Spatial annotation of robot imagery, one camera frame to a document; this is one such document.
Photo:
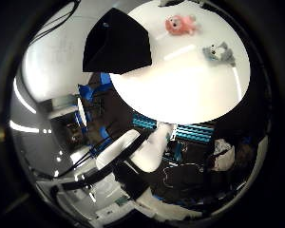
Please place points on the pink plush toy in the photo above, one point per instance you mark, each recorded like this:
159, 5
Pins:
180, 25

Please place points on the black fabric container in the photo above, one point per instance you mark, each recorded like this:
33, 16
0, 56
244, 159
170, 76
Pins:
117, 41

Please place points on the blue chair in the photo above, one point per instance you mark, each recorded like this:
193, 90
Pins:
85, 91
103, 135
105, 78

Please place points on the small round white table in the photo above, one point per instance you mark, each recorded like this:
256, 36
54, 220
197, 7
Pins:
81, 110

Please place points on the grey plush toy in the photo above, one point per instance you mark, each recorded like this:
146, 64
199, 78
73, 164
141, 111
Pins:
217, 53

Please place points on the teal ribbed frame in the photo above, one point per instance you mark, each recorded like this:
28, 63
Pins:
193, 133

